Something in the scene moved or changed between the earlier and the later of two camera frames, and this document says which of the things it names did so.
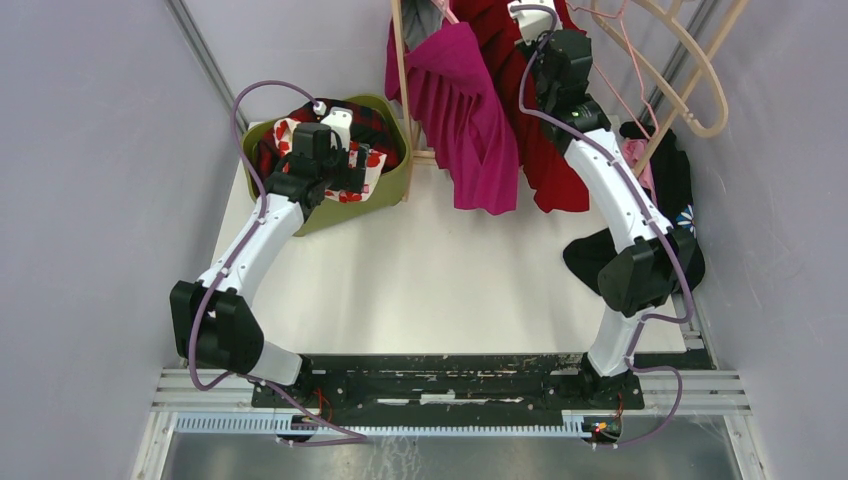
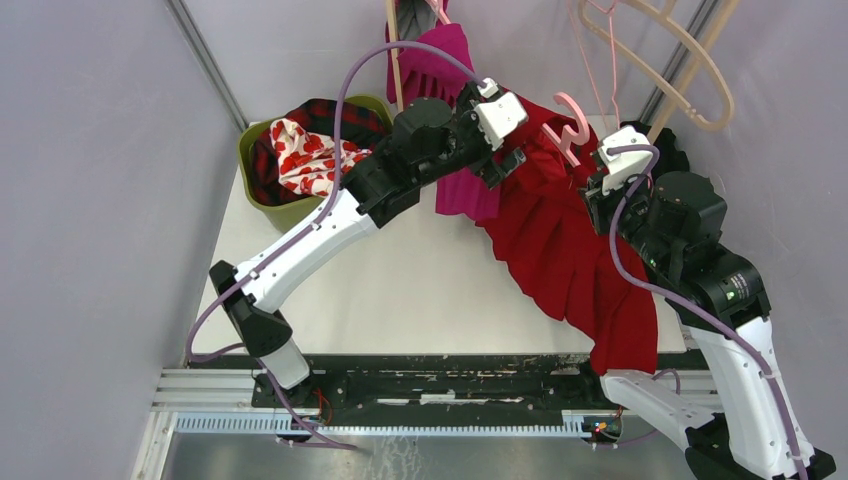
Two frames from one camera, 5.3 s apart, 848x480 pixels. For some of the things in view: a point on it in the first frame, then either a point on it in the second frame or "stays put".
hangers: x=620 y=15 -> x=607 y=11
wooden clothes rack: x=411 y=158 stays put
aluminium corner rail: x=206 y=58 stays put
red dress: x=559 y=185 -> x=557 y=239
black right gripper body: x=543 y=97 -> x=635 y=208
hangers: x=677 y=104 -> x=645 y=71
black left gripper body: x=336 y=171 -> x=475 y=151
